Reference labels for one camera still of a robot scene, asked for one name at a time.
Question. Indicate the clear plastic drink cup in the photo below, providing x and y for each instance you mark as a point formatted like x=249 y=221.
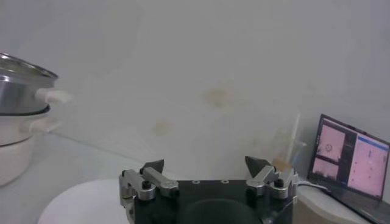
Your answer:
x=283 y=164

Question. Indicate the laptop beside drink cup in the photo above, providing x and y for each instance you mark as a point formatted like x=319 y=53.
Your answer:
x=365 y=161

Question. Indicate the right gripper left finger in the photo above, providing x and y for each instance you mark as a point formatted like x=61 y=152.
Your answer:
x=161 y=182

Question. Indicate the stainless steel steamer basket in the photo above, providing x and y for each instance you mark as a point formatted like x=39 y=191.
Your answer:
x=18 y=97

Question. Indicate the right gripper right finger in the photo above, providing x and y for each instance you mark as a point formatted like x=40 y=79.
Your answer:
x=265 y=179

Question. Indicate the white electric cooking pot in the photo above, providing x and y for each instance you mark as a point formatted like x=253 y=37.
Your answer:
x=12 y=158

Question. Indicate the white round plate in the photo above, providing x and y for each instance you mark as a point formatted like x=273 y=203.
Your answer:
x=85 y=204

